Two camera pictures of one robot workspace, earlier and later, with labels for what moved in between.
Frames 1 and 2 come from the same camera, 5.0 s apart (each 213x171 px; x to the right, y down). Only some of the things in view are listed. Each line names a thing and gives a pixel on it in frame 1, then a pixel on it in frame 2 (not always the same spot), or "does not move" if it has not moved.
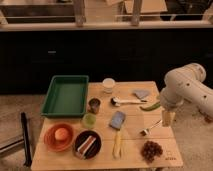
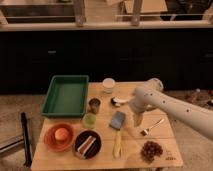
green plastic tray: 67,96 does not move
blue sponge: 117,120 does not move
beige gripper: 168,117 -> 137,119
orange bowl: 55,145 does not move
